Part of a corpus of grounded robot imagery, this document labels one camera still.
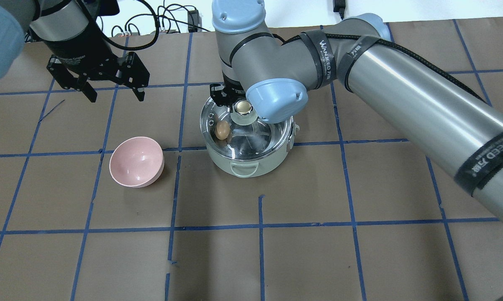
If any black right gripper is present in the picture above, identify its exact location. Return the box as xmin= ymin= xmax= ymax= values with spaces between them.
xmin=210 ymin=83 xmax=242 ymax=107

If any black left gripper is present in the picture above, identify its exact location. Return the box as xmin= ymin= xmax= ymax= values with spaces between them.
xmin=46 ymin=25 xmax=150 ymax=103

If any glass pot lid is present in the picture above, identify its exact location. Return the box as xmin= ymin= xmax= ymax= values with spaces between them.
xmin=230 ymin=99 xmax=259 ymax=126

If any brown egg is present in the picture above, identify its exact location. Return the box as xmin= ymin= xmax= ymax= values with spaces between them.
xmin=215 ymin=120 xmax=231 ymax=140

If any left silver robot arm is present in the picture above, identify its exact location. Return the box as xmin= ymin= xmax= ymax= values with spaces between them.
xmin=0 ymin=0 xmax=150 ymax=102

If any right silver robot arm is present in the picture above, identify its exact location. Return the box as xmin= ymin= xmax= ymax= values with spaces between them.
xmin=212 ymin=0 xmax=503 ymax=223

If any pale green electric pot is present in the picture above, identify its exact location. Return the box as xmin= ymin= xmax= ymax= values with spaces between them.
xmin=200 ymin=98 xmax=300 ymax=179

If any pink bowl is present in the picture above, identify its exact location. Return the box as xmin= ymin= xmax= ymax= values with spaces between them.
xmin=109 ymin=136 xmax=165 ymax=188

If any black power adapter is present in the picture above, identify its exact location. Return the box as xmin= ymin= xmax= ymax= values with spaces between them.
xmin=187 ymin=9 xmax=200 ymax=33

